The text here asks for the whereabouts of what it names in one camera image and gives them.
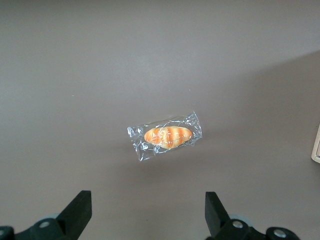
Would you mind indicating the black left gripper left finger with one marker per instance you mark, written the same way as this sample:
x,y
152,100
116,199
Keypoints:
x,y
72,217

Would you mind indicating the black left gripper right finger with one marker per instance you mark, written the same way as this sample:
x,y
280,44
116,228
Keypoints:
x,y
217,220

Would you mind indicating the light wooden drawer cabinet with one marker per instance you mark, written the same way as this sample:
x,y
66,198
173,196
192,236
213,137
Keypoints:
x,y
317,147

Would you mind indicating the plastic-wrapped bread roll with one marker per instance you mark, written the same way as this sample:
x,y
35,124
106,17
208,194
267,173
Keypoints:
x,y
167,136

